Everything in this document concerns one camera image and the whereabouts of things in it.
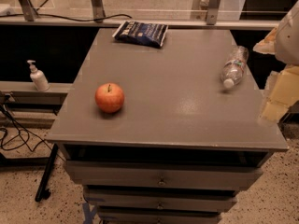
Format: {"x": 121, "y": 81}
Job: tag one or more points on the white pump dispenser bottle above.
{"x": 38, "y": 77}

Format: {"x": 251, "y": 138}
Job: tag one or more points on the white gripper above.
{"x": 289, "y": 39}

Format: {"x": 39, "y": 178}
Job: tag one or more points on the red apple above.
{"x": 109, "y": 97}

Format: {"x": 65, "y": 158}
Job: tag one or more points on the middle grey drawer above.
{"x": 159, "y": 200}

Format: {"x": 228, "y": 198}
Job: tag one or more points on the grey metal railing frame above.
{"x": 207, "y": 14}

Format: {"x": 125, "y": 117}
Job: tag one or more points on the clear plastic water bottle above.
{"x": 235, "y": 66}

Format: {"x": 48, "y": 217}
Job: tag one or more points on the black metal floor bar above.
{"x": 42, "y": 191}

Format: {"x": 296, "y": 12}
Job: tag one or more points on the grey drawer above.
{"x": 156, "y": 217}
{"x": 159, "y": 200}
{"x": 168, "y": 176}

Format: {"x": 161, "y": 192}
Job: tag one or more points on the dark blue chip bag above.
{"x": 140, "y": 33}

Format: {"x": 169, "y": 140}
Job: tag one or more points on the top grey drawer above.
{"x": 168, "y": 176}

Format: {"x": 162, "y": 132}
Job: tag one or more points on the bottom grey drawer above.
{"x": 156, "y": 217}

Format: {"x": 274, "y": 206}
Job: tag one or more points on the grey drawer cabinet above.
{"x": 175, "y": 110}

